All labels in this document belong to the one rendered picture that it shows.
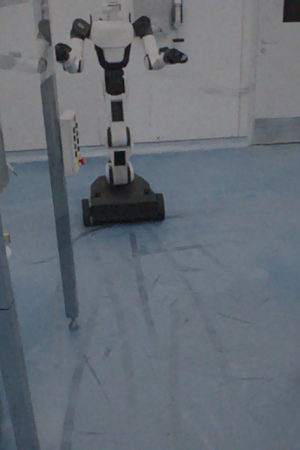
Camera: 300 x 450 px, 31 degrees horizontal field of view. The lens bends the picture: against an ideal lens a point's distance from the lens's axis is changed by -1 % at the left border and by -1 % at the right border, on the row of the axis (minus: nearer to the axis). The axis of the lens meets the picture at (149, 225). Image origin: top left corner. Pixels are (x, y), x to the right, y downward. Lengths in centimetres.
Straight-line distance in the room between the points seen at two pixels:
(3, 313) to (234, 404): 115
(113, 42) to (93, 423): 240
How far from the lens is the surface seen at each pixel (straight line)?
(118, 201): 376
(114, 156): 385
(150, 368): 252
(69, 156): 237
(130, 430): 226
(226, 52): 540
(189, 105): 541
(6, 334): 164
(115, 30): 367
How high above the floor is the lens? 163
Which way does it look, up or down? 25 degrees down
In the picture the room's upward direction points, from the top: 2 degrees counter-clockwise
